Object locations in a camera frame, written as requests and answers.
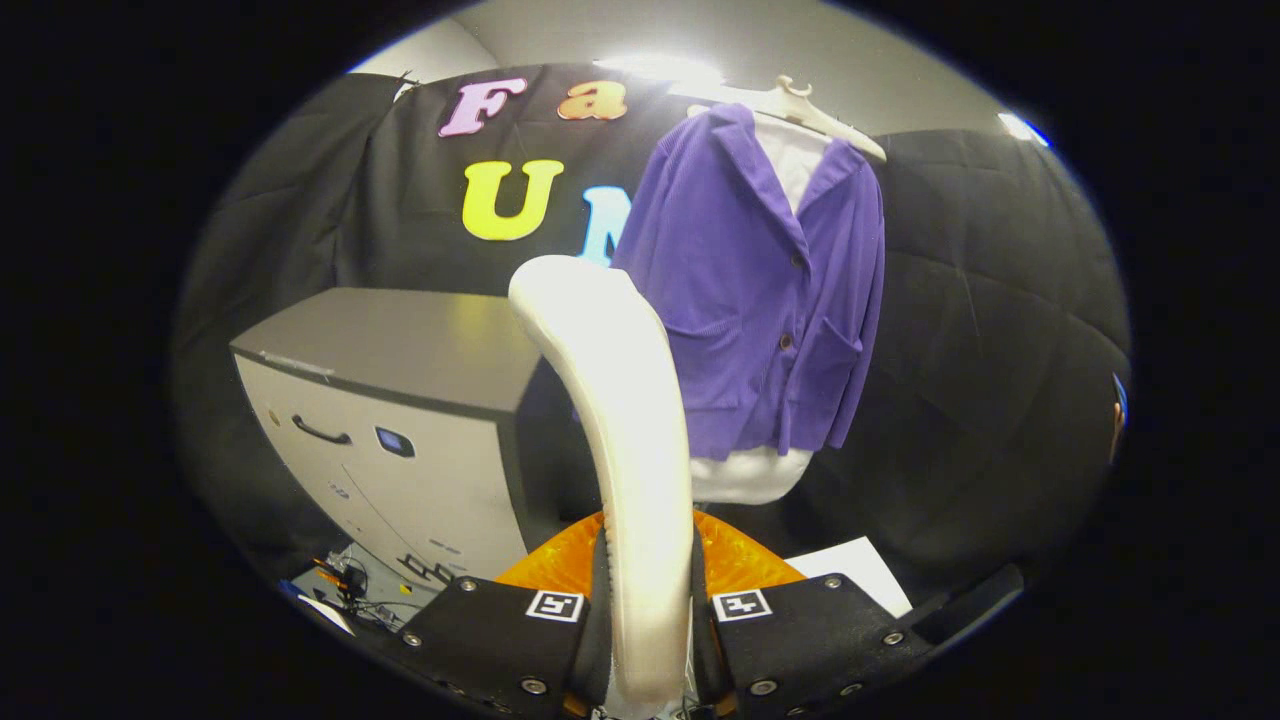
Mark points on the white garment steamer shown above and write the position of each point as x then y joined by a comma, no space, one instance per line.
630,450

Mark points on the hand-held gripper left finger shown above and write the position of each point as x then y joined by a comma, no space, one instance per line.
598,640

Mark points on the white shirt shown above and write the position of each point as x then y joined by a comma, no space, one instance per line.
795,160

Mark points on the purple jacket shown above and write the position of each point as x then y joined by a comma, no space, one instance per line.
740,270

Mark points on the white paper sheet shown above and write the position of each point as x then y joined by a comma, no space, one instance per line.
855,570

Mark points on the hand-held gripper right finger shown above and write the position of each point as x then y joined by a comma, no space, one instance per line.
705,650

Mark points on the white clothes hanger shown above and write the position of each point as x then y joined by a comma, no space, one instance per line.
820,112

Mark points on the grey cabinet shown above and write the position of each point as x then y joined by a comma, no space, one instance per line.
420,350

